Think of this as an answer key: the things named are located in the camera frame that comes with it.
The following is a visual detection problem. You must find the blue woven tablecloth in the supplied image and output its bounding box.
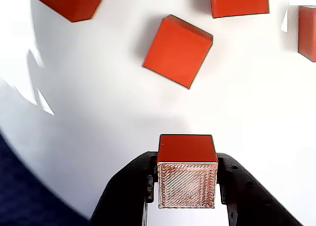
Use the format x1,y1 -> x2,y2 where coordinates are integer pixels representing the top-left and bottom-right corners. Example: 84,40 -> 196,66
0,126 -> 91,226

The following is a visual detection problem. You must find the red cube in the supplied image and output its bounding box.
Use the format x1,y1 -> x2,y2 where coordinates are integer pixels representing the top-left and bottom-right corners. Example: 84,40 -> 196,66
209,0 -> 270,19
297,5 -> 316,63
34,0 -> 109,23
157,134 -> 219,210
142,14 -> 214,90

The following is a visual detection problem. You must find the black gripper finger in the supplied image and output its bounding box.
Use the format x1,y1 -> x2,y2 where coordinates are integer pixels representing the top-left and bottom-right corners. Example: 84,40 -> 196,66
216,152 -> 305,226
89,151 -> 159,226

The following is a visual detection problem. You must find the white round plate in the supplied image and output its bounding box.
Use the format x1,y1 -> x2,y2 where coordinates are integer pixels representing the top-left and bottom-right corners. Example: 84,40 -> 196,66
0,0 -> 316,226

